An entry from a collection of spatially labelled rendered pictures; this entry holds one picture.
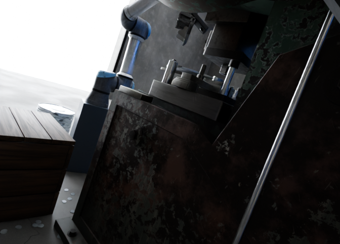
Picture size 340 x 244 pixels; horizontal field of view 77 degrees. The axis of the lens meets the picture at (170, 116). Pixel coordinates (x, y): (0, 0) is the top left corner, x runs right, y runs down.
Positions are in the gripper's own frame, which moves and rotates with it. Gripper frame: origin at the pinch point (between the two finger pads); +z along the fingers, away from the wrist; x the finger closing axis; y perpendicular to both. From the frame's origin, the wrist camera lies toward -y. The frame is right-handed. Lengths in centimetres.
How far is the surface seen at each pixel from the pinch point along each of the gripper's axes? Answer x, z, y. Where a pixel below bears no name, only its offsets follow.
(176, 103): 28.2, 39.5, -0.8
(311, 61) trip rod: 61, 32, -19
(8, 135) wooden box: 11, 66, 50
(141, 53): -479, -225, 65
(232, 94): 18.1, 25.0, -22.9
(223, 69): 21.3, 17.9, -15.7
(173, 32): -503, -345, -1
